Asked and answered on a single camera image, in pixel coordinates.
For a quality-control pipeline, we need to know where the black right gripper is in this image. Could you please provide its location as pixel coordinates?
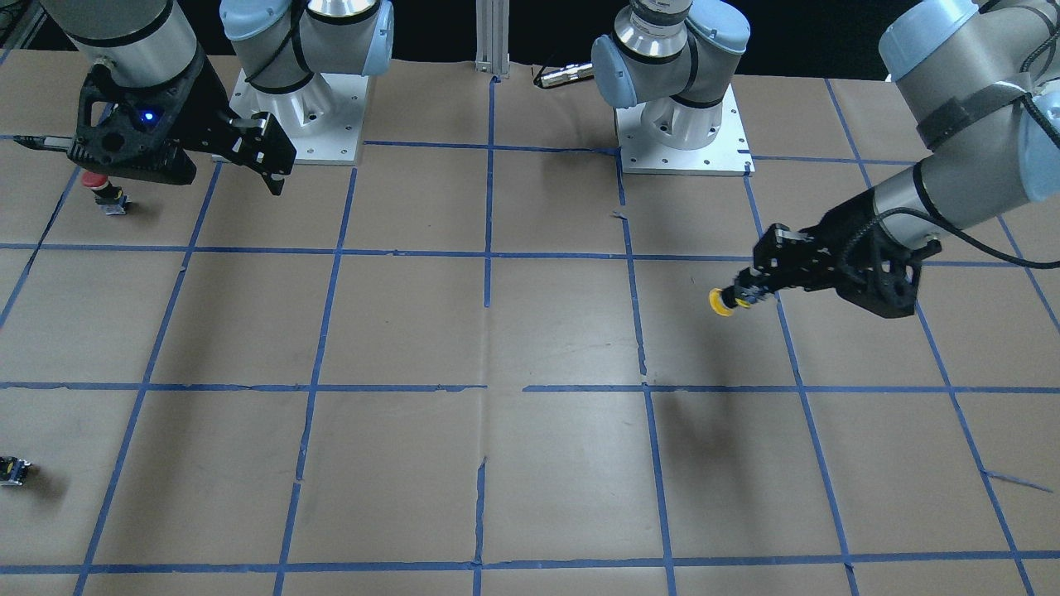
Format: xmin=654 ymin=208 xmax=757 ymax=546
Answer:
xmin=65 ymin=50 xmax=296 ymax=195

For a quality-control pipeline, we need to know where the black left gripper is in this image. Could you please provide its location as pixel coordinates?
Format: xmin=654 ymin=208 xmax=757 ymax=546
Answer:
xmin=752 ymin=190 xmax=942 ymax=320

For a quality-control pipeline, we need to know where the yellow push button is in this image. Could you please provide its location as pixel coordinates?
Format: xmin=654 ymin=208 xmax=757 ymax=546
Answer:
xmin=708 ymin=286 xmax=752 ymax=317

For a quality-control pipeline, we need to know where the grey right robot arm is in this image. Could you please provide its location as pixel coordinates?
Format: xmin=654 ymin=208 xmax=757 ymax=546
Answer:
xmin=17 ymin=1 xmax=395 ymax=195

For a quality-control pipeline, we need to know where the red push button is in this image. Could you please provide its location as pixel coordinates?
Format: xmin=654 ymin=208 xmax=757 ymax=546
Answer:
xmin=80 ymin=171 xmax=128 ymax=216

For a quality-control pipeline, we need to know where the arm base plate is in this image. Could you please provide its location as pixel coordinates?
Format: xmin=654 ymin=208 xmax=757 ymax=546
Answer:
xmin=614 ymin=87 xmax=756 ymax=176
xmin=229 ymin=71 xmax=374 ymax=166

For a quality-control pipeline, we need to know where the silver cable connector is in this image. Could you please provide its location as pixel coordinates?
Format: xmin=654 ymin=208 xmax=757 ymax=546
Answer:
xmin=532 ymin=63 xmax=595 ymax=89

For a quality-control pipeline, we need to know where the aluminium frame post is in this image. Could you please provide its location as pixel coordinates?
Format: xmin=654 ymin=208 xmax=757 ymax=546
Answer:
xmin=475 ymin=0 xmax=510 ymax=78

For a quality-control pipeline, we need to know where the small black yellow switch block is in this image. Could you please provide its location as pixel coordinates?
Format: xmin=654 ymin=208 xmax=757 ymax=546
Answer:
xmin=0 ymin=456 xmax=33 ymax=486

